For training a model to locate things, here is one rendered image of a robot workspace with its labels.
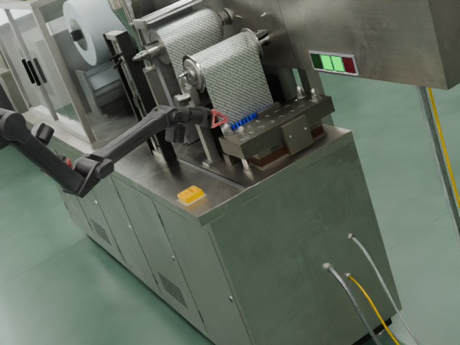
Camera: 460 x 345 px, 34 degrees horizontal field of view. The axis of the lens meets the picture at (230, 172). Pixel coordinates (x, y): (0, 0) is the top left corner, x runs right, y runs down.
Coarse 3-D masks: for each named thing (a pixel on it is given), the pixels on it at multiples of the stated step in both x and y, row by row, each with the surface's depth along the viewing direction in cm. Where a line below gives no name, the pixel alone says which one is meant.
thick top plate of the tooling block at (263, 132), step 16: (320, 96) 269; (272, 112) 270; (288, 112) 264; (304, 112) 261; (320, 112) 265; (256, 128) 261; (272, 128) 256; (224, 144) 263; (240, 144) 251; (256, 144) 254; (272, 144) 258
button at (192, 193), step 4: (188, 188) 260; (192, 188) 259; (196, 188) 257; (180, 192) 259; (184, 192) 258; (188, 192) 256; (192, 192) 255; (196, 192) 255; (200, 192) 255; (180, 196) 256; (184, 196) 254; (188, 196) 253; (192, 196) 254; (196, 196) 255; (200, 196) 255; (180, 200) 258; (184, 200) 254; (188, 200) 254; (192, 200) 254
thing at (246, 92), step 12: (240, 72) 268; (252, 72) 271; (216, 84) 265; (228, 84) 267; (240, 84) 269; (252, 84) 272; (264, 84) 274; (216, 96) 266; (228, 96) 268; (240, 96) 270; (252, 96) 273; (264, 96) 275; (216, 108) 267; (228, 108) 269; (240, 108) 271; (252, 108) 274; (228, 120) 270
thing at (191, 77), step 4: (184, 68) 266; (188, 68) 263; (192, 68) 263; (184, 72) 267; (188, 72) 264; (192, 72) 263; (188, 76) 266; (192, 76) 263; (196, 76) 263; (188, 80) 268; (192, 80) 264; (196, 80) 264; (192, 84) 266
